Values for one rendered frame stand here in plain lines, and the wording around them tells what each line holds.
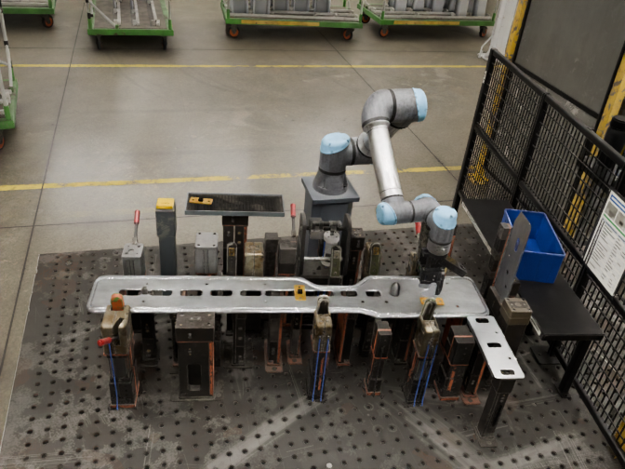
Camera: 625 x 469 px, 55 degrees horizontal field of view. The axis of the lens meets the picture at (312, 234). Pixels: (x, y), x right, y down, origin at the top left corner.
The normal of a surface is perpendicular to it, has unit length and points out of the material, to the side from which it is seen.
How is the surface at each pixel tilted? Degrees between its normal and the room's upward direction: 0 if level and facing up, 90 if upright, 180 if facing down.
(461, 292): 0
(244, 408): 0
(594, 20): 90
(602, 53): 91
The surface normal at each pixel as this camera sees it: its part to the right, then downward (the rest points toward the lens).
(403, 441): 0.08, -0.83
